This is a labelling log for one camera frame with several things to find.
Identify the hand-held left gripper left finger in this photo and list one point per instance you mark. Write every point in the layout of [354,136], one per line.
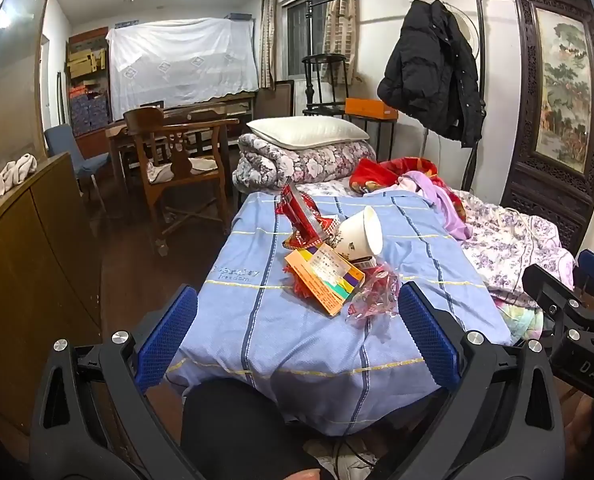
[169,330]

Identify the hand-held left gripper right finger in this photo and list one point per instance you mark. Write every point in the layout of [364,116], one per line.
[427,330]

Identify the clear red plastic wrapper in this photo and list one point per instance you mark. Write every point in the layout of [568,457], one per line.
[372,295]

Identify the white paper cup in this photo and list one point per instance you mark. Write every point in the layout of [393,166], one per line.
[359,235]

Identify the orange yellow cardboard box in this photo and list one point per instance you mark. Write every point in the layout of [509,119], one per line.
[322,275]

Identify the red snack packet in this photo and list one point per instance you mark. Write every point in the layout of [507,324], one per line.
[297,210]

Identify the pastel blanket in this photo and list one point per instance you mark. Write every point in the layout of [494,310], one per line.
[522,320]

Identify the purple floral quilt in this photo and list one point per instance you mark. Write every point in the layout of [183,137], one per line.
[517,240]

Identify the person's left leg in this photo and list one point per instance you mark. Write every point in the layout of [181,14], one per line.
[237,425]

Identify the blue checked blanket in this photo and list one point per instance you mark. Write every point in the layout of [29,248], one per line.
[287,350]

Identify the carved wooden painted screen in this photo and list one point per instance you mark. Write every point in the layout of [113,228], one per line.
[527,170]

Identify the lilac cloth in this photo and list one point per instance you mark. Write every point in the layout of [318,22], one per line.
[442,200]

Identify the white shoe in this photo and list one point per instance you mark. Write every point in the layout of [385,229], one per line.
[347,460]

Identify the wooden cabinet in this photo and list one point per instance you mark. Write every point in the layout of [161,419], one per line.
[27,270]

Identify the white seat cushion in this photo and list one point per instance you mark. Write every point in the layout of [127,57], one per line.
[177,170]

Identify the red blanket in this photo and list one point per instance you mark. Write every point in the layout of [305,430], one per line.
[377,175]

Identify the wooden armchair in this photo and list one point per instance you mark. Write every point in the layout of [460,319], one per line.
[177,155]

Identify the blue chair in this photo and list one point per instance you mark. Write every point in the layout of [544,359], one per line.
[84,160]

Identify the black metal side table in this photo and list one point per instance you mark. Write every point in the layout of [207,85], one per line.
[393,140]

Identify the grey floral folded quilt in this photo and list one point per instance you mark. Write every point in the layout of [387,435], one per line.
[287,165]

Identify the wooden table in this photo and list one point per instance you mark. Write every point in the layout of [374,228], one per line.
[119,132]

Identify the beige cloth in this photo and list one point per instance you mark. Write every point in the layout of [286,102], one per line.
[14,172]

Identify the orange flat box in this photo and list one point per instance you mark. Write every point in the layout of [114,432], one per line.
[369,107]

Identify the white pillow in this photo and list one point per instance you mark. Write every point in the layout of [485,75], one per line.
[307,132]

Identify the black padded jacket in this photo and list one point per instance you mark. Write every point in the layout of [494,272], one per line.
[427,75]

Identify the white cloth cover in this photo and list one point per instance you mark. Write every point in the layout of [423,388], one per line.
[177,65]

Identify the white electric fan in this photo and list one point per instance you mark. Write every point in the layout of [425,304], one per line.
[464,25]

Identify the black plant stand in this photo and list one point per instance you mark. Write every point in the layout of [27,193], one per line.
[324,58]

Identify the beige checked curtain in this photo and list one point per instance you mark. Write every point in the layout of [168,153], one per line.
[268,35]
[339,10]

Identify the window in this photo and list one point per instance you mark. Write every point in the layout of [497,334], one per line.
[302,35]

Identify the dark picture frame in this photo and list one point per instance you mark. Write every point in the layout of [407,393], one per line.
[284,97]

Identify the wall mirror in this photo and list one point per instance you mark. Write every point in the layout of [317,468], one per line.
[12,85]

